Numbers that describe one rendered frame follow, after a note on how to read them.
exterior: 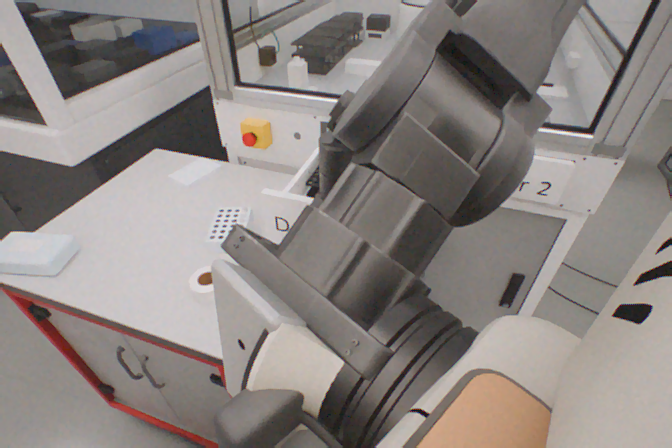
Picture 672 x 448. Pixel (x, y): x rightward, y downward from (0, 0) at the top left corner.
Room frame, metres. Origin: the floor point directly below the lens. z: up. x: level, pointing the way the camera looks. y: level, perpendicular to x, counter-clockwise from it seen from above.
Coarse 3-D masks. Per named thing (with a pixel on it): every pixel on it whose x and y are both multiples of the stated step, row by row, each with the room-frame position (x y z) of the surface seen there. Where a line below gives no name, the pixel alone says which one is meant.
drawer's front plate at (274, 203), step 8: (264, 192) 0.60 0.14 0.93; (272, 192) 0.60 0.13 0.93; (280, 192) 0.60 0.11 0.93; (264, 200) 0.60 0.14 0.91; (272, 200) 0.59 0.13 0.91; (280, 200) 0.59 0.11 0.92; (288, 200) 0.58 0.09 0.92; (296, 200) 0.58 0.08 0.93; (304, 200) 0.58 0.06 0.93; (264, 208) 0.60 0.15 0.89; (272, 208) 0.60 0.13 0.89; (280, 208) 0.59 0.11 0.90; (288, 208) 0.58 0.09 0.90; (296, 208) 0.58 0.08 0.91; (264, 216) 0.60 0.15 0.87; (272, 216) 0.60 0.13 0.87; (280, 216) 0.59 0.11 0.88; (288, 216) 0.58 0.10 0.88; (296, 216) 0.58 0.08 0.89; (272, 224) 0.60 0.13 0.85; (280, 224) 0.59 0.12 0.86; (272, 232) 0.60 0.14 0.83; (280, 232) 0.59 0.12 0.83
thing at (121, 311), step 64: (128, 192) 0.84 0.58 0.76; (192, 192) 0.84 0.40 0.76; (256, 192) 0.84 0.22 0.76; (128, 256) 0.59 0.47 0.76; (192, 256) 0.59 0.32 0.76; (64, 320) 0.53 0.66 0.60; (128, 320) 0.42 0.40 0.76; (192, 320) 0.42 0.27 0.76; (128, 384) 0.51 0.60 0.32; (192, 384) 0.42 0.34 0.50
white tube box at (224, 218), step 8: (224, 208) 0.72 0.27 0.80; (232, 208) 0.72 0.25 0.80; (240, 208) 0.72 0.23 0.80; (248, 208) 0.72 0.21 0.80; (216, 216) 0.69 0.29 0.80; (224, 216) 0.69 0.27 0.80; (232, 216) 0.69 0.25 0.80; (248, 216) 0.69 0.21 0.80; (216, 224) 0.66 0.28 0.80; (224, 224) 0.66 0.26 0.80; (232, 224) 0.66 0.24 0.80; (240, 224) 0.66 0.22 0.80; (248, 224) 0.67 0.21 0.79; (208, 232) 0.63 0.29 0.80; (216, 232) 0.64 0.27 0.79; (224, 232) 0.64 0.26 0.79; (208, 240) 0.60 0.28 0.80; (216, 240) 0.61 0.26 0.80; (208, 248) 0.60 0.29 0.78; (216, 248) 0.60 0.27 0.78
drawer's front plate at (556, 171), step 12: (540, 156) 0.74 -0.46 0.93; (540, 168) 0.73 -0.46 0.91; (552, 168) 0.72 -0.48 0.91; (564, 168) 0.71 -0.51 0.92; (528, 180) 0.73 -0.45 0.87; (540, 180) 0.72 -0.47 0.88; (552, 180) 0.72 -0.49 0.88; (564, 180) 0.71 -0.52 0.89; (516, 192) 0.74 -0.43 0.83; (528, 192) 0.73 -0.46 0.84; (552, 192) 0.71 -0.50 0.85
